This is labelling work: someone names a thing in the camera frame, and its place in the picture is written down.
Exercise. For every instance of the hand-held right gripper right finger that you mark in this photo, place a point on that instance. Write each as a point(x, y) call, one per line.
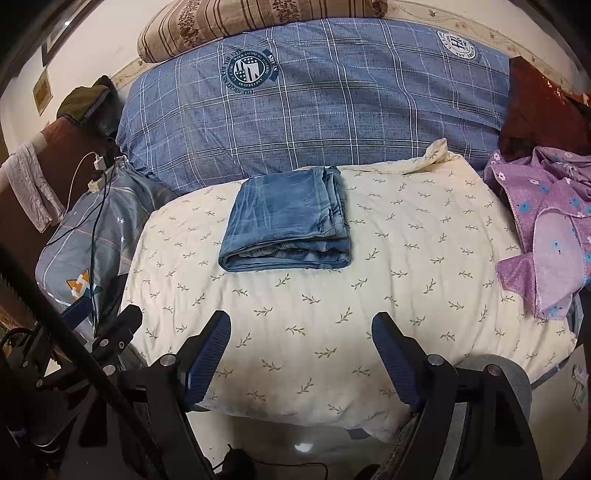
point(395, 364)

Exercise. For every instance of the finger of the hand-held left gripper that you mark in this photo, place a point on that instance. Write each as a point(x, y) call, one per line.
point(77, 310)
point(122, 325)

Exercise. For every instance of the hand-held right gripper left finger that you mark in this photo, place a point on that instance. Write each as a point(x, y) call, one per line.
point(207, 355)

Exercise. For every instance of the blue denim pants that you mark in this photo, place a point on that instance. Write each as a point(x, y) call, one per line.
point(277, 217)

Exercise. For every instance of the cream leaf-print quilt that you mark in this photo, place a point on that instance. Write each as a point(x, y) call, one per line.
point(323, 300)

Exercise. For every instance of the grey plaid pillow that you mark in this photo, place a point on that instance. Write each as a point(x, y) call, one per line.
point(124, 203)

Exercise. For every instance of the pale hanging cloth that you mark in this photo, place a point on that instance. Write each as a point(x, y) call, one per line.
point(27, 184)

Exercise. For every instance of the white charger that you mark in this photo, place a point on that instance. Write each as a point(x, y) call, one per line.
point(98, 163)

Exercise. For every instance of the dark olive cloth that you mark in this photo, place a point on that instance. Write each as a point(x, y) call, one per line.
point(85, 104)

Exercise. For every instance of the purple flowered blanket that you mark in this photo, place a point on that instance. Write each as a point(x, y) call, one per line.
point(554, 230)

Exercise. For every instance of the yellow framed picture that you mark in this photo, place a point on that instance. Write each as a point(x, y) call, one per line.
point(41, 92)

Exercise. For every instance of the blue plaid quilt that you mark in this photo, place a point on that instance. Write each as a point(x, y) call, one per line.
point(346, 115)

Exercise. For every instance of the dark framed picture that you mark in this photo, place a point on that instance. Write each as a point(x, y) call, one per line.
point(57, 39)

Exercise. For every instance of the red-brown cloth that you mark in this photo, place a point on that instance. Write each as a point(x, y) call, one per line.
point(531, 110)

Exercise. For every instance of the brown striped floral pillow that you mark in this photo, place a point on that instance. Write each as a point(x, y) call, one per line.
point(207, 23)

